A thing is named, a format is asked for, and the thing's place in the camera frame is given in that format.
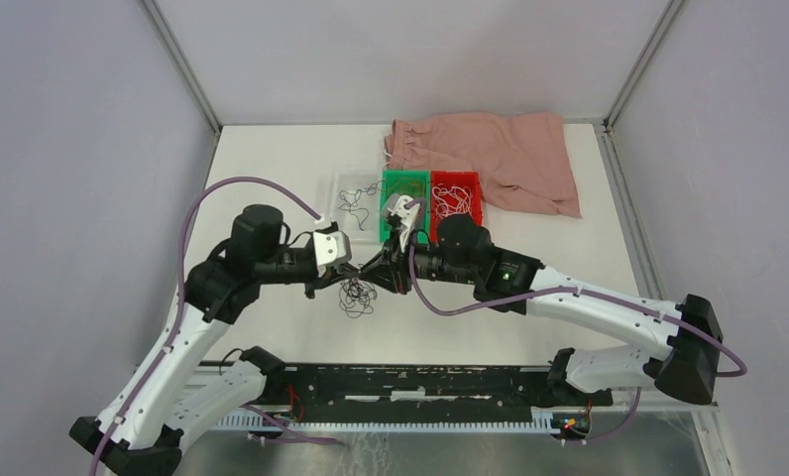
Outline white slotted cable duct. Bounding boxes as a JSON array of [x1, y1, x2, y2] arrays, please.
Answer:
[[213, 410, 560, 435]]

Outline black cable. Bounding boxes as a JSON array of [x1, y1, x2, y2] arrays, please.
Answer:
[[337, 183, 383, 232]]

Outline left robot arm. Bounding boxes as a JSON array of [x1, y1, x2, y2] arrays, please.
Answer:
[[69, 204, 351, 475]]

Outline clear plastic bin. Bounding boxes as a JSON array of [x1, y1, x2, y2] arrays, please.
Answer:
[[329, 171, 382, 244]]

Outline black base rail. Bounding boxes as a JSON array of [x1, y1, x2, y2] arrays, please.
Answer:
[[244, 363, 614, 423]]

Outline pink cloth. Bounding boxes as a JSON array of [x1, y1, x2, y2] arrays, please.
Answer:
[[384, 112, 582, 218]]

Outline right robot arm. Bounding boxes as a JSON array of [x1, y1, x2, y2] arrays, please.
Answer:
[[359, 214, 724, 406]]

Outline red plastic bin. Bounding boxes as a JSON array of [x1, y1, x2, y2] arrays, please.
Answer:
[[430, 171, 483, 230]]

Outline green plastic bin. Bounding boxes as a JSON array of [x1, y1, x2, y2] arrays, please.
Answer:
[[379, 170, 430, 244]]

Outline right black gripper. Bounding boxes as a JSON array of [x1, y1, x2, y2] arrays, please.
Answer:
[[358, 224, 477, 296]]

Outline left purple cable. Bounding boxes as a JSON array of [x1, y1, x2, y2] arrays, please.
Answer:
[[85, 176, 347, 476]]

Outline white cable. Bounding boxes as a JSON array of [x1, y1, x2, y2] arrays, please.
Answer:
[[432, 183, 478, 221]]

